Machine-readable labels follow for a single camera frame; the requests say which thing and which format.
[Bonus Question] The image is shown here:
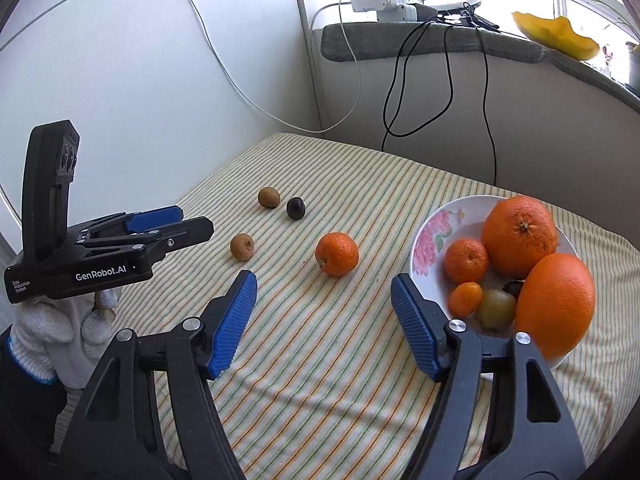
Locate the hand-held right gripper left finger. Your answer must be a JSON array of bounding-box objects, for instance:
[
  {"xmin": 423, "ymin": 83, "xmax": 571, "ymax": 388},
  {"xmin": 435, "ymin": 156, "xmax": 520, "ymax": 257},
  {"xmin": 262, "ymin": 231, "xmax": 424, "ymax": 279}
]
[{"xmin": 55, "ymin": 269, "xmax": 259, "ymax": 480}]

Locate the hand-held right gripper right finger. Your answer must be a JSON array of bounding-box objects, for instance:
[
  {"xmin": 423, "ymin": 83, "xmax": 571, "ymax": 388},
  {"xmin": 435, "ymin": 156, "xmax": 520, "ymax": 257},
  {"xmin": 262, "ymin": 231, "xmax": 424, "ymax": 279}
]
[{"xmin": 390, "ymin": 273, "xmax": 587, "ymax": 480}]

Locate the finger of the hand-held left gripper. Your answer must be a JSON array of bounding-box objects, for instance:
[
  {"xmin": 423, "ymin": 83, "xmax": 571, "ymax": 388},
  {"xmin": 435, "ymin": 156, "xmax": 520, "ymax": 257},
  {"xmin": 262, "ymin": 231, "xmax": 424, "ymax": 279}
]
[
  {"xmin": 124, "ymin": 205, "xmax": 185, "ymax": 235},
  {"xmin": 142, "ymin": 216, "xmax": 215, "ymax": 262}
]

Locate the small orange kumquat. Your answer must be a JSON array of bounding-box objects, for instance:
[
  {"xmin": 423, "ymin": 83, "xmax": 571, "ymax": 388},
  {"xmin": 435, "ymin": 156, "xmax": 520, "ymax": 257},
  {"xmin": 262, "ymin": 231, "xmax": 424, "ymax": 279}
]
[{"xmin": 448, "ymin": 282, "xmax": 484, "ymax": 319}]

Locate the orange mandarin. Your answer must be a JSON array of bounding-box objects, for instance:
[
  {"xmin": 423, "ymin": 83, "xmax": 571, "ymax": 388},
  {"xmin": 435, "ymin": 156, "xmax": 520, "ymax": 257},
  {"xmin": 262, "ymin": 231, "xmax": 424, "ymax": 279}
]
[
  {"xmin": 314, "ymin": 232, "xmax": 360, "ymax": 277},
  {"xmin": 443, "ymin": 237, "xmax": 489, "ymax": 285}
]

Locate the white floral plate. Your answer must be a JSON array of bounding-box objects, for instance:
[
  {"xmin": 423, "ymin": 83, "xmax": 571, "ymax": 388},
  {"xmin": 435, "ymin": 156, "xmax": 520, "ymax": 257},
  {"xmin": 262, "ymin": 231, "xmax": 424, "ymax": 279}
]
[{"xmin": 409, "ymin": 195, "xmax": 591, "ymax": 372}]

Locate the large orange with stem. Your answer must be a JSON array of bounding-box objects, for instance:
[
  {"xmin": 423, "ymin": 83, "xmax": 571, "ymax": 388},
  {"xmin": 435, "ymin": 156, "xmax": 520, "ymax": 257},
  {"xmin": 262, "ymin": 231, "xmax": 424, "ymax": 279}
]
[{"xmin": 481, "ymin": 195, "xmax": 559, "ymax": 281}]

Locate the large smooth orange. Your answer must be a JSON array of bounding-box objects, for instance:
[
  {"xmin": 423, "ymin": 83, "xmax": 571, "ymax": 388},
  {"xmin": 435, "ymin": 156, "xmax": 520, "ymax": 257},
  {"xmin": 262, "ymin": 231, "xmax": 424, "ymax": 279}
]
[{"xmin": 515, "ymin": 253, "xmax": 597, "ymax": 361}]

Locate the person's left forearm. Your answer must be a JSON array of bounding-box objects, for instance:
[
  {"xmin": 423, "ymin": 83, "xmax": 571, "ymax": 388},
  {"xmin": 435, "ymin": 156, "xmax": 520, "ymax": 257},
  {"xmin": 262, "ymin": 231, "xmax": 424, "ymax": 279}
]
[{"xmin": 0, "ymin": 327, "xmax": 69, "ymax": 466}]

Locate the person's left hand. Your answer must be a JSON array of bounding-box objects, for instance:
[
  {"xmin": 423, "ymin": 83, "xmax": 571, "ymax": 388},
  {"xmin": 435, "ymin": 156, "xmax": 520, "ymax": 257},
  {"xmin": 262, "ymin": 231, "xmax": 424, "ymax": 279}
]
[{"xmin": 10, "ymin": 287, "xmax": 119, "ymax": 390}]

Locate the striped bed cloth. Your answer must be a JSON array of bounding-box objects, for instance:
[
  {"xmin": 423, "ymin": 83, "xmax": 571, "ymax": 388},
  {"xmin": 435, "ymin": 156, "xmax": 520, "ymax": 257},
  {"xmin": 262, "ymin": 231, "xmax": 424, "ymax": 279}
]
[{"xmin": 50, "ymin": 132, "xmax": 640, "ymax": 480}]

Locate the yellow pumpkin slice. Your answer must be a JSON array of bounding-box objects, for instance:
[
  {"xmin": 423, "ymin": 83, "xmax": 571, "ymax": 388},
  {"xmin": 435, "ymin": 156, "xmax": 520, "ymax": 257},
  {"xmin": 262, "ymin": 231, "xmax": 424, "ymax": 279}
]
[{"xmin": 511, "ymin": 10, "xmax": 601, "ymax": 62}]

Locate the white cable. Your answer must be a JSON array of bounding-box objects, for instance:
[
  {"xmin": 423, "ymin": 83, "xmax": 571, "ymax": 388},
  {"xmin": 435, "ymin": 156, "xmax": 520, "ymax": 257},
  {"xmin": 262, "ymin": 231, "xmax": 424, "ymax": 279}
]
[
  {"xmin": 177, "ymin": 0, "xmax": 362, "ymax": 135},
  {"xmin": 0, "ymin": 0, "xmax": 147, "ymax": 54}
]

